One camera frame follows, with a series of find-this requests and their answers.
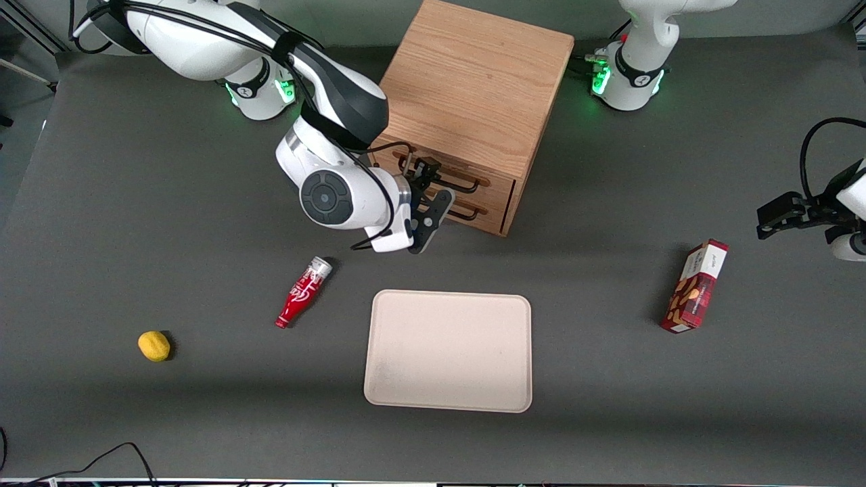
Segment yellow lemon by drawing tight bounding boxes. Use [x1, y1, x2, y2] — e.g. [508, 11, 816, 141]
[137, 330, 172, 363]

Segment black looped cable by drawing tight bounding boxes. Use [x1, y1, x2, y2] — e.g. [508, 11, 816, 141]
[799, 116, 866, 198]

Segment red cookie box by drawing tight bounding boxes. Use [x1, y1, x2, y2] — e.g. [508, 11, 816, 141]
[660, 239, 730, 334]

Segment oak wooden drawer cabinet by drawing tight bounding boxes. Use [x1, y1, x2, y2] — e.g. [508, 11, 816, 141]
[369, 0, 576, 237]

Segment black metal drawer handle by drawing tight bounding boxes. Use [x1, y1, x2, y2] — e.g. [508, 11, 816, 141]
[396, 150, 491, 195]
[447, 200, 489, 222]

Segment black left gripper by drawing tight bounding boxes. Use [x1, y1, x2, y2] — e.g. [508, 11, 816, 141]
[757, 191, 856, 241]

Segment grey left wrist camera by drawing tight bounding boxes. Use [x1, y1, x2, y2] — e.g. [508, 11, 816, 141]
[831, 230, 866, 262]

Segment black cables with silver connector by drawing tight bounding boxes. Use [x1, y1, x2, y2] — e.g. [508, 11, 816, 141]
[574, 19, 633, 74]

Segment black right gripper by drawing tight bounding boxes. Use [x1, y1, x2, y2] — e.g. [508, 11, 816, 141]
[410, 158, 445, 225]

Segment red cola bottle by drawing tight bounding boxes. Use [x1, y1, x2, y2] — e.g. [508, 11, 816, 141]
[274, 256, 334, 330]

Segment thin light rod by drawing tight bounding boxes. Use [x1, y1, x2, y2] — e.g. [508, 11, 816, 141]
[0, 57, 56, 87]

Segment beige plastic tray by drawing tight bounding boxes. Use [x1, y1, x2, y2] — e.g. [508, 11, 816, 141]
[363, 289, 533, 414]

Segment wooden drawer with oak front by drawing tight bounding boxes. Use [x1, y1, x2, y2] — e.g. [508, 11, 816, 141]
[371, 139, 516, 210]
[433, 193, 514, 236]

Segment thin black cable on floor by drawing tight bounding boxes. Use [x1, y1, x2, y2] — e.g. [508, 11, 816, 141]
[0, 442, 160, 487]

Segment black cable along right arm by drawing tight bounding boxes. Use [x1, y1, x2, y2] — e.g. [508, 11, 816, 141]
[68, 0, 415, 252]

